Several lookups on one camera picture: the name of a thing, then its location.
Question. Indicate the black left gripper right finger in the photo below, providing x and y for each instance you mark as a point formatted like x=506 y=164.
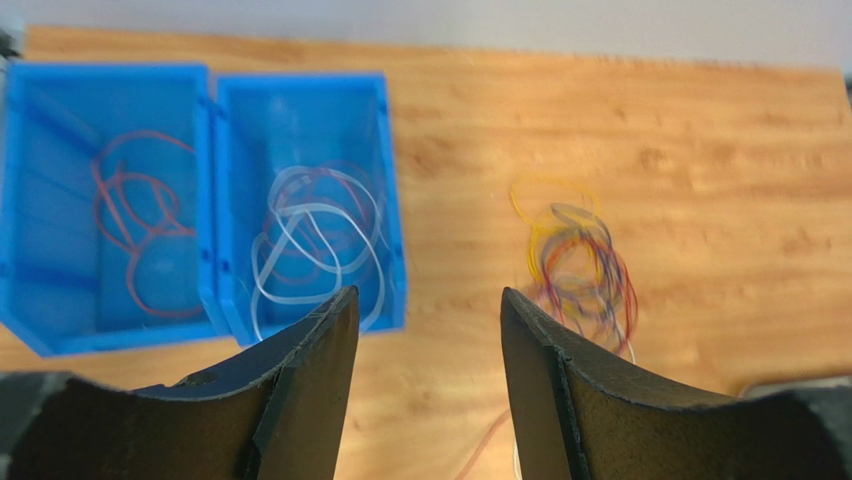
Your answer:
x=582 y=412

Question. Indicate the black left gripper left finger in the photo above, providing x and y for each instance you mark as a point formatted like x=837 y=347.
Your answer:
x=272 y=411

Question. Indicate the right blue plastic bin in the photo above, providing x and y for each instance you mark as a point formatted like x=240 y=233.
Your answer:
x=307 y=200

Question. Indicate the blue plastic bin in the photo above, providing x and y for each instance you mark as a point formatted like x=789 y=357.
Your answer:
x=307 y=200
x=107 y=207

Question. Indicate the left blue plastic bin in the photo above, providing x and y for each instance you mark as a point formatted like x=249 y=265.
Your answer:
x=107 y=207

